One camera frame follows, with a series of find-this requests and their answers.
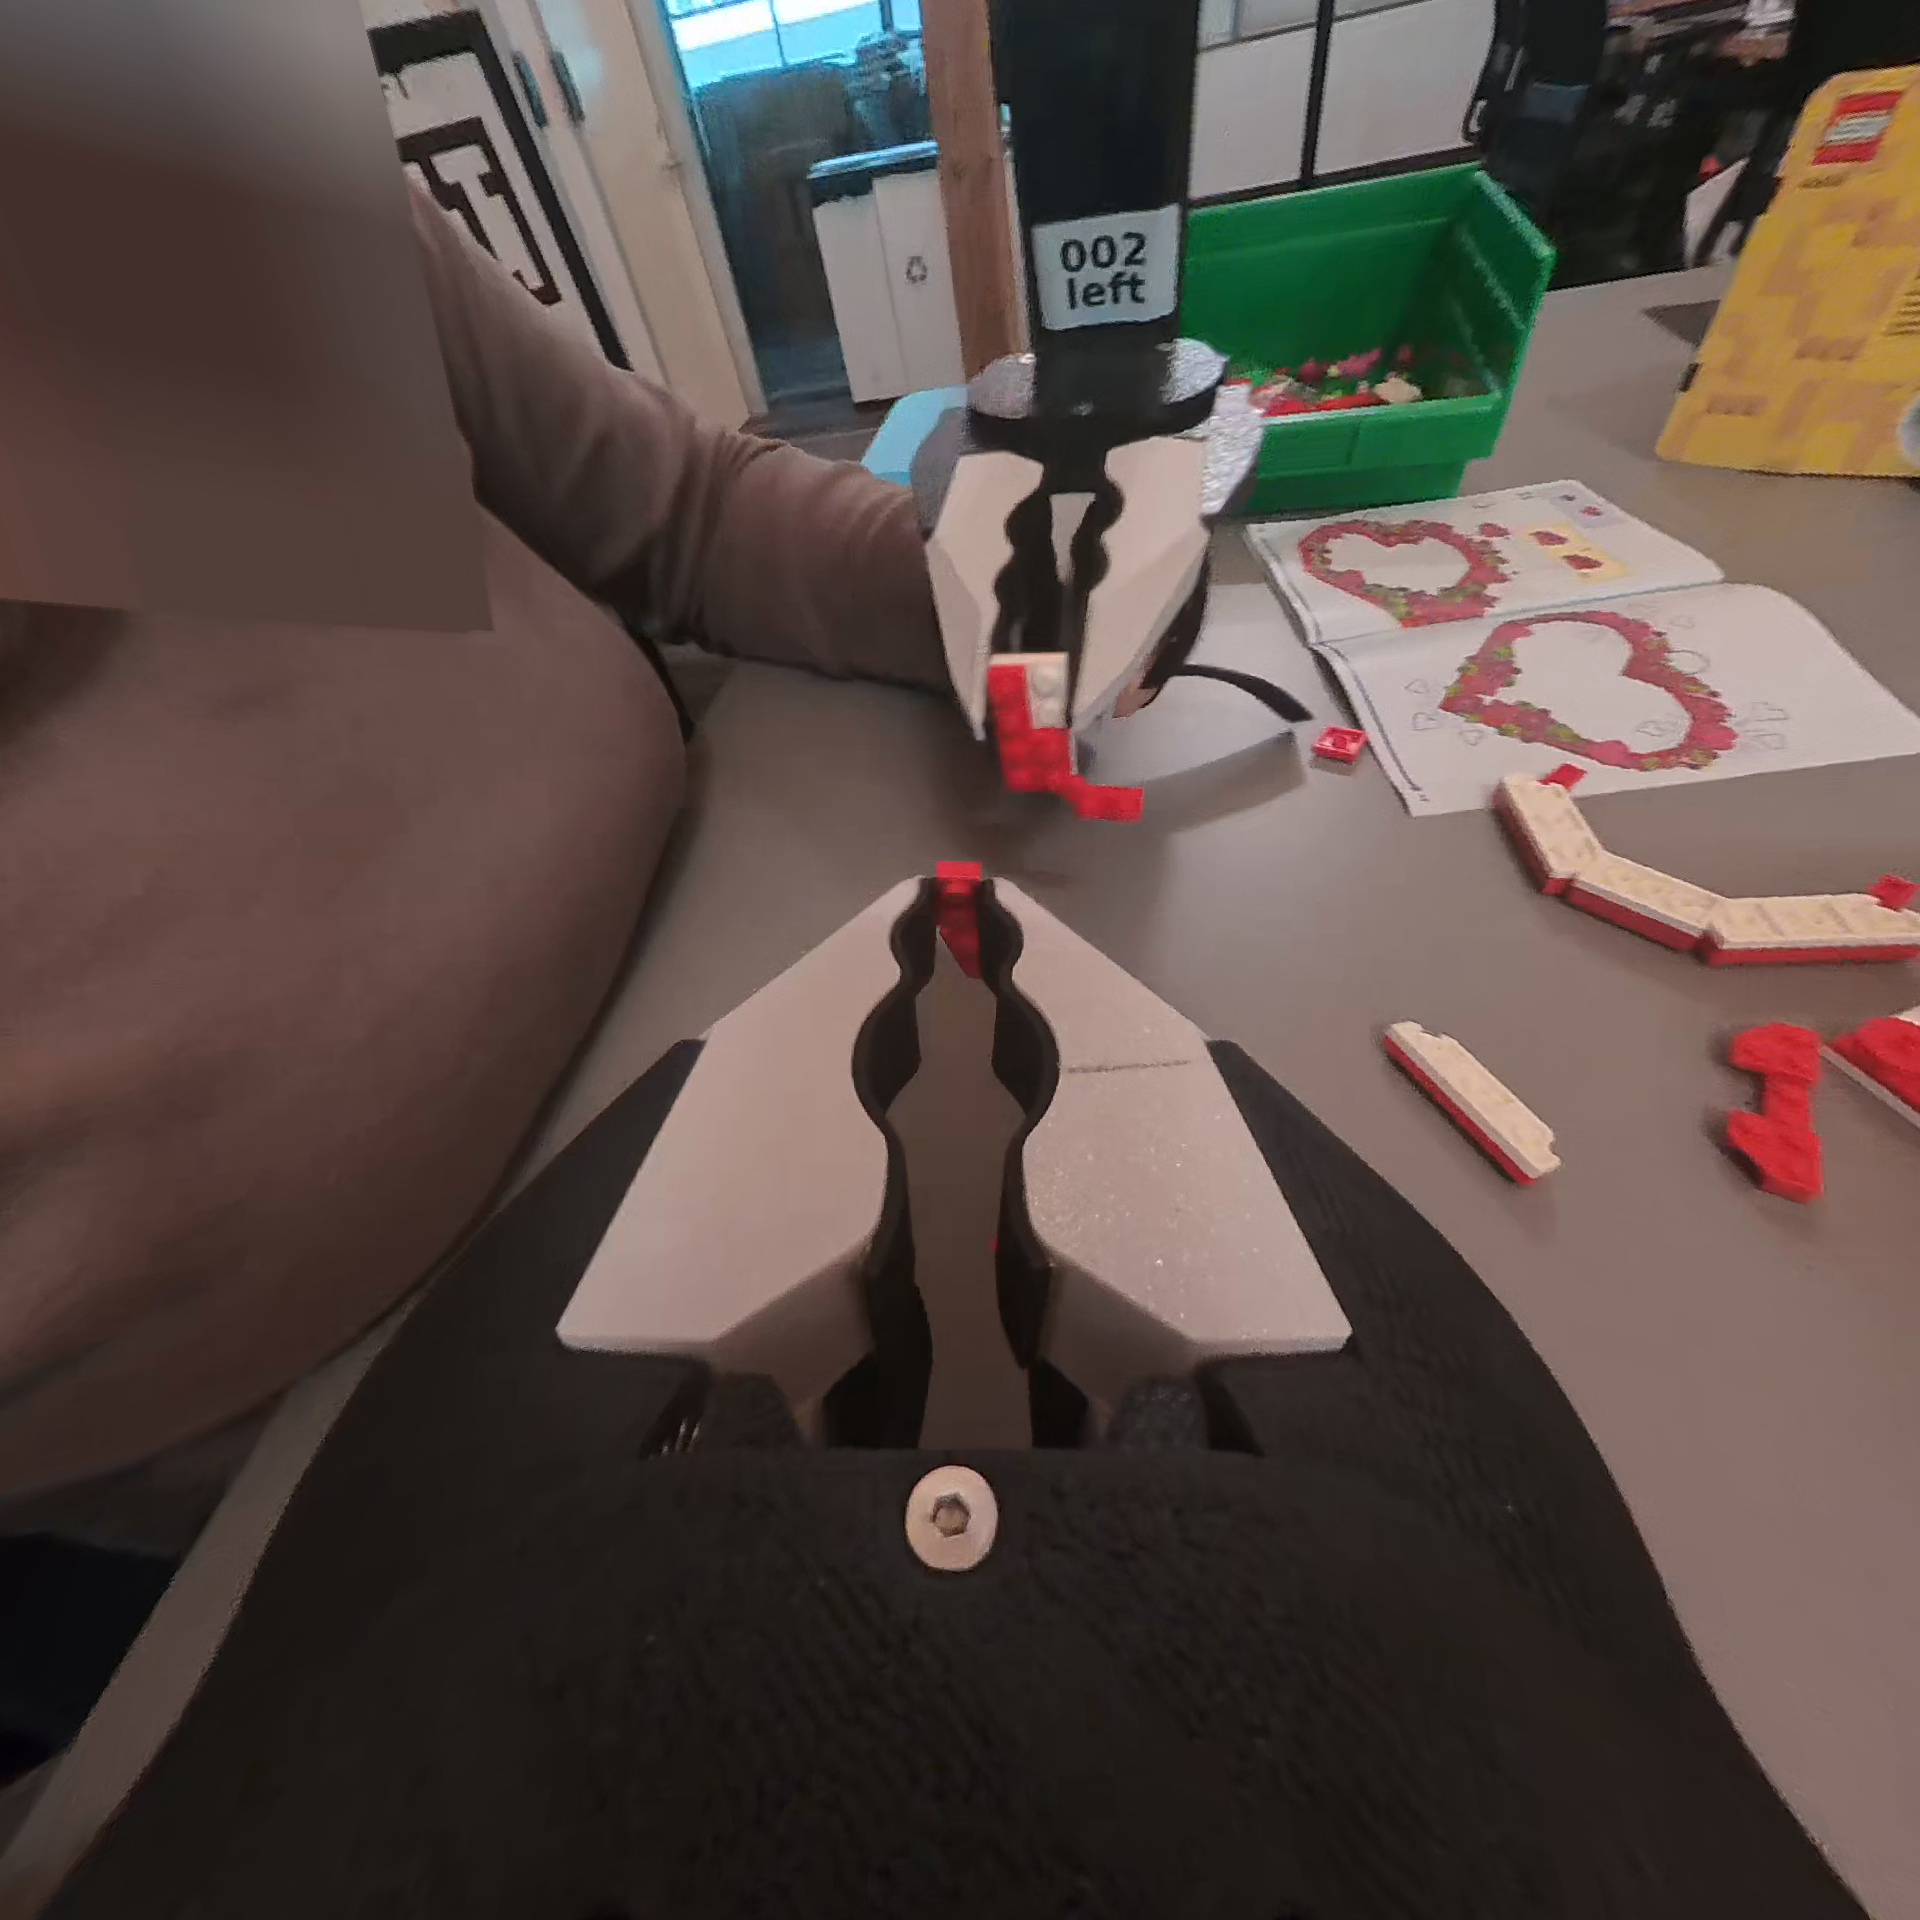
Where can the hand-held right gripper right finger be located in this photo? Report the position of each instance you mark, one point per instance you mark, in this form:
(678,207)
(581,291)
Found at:
(1184,1182)

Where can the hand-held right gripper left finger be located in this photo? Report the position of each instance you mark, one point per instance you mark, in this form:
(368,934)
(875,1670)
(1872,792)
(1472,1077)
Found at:
(735,1182)

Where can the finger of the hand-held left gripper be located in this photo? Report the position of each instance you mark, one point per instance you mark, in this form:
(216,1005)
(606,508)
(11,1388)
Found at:
(968,568)
(1155,554)

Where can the red lego plate assembly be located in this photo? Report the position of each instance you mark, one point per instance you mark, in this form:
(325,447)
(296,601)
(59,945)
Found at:
(1028,748)

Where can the pile of lego pieces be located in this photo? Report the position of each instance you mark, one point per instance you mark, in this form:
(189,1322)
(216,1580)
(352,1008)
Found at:
(1335,384)

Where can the green plastic bin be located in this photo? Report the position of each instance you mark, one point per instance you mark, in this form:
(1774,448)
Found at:
(1351,268)

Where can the small red lego clip piece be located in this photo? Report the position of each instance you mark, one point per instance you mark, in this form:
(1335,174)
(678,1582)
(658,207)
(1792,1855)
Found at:
(961,915)

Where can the person's left forearm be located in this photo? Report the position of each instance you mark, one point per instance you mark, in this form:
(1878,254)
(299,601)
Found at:
(676,508)

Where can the small red lego plate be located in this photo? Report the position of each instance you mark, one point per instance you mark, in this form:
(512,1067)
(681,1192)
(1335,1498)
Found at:
(1342,747)

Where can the white lego wedge plate segment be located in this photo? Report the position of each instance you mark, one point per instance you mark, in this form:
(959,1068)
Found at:
(1471,1104)

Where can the lego instruction booklet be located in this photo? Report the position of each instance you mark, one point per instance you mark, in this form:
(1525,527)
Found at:
(1784,642)

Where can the yellow lego set box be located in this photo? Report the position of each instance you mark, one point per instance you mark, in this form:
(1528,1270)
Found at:
(1816,300)

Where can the lego assembly with flower studs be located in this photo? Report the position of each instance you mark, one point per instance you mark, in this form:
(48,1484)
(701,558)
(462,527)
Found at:
(1884,1064)

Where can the wooden pillar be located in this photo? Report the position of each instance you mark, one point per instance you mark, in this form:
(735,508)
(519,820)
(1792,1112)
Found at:
(968,181)

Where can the light blue box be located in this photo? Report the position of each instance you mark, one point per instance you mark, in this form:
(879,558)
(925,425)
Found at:
(901,434)

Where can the white recycling bin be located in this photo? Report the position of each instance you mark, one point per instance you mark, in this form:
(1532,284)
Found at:
(884,284)

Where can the person's brown sweater torso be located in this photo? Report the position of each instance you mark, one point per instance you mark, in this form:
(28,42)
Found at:
(302,974)

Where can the person's dark pants leg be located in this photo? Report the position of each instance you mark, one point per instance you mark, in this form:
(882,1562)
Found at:
(75,1650)

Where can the framed wall poster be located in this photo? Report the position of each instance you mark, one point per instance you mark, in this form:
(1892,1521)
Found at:
(496,181)

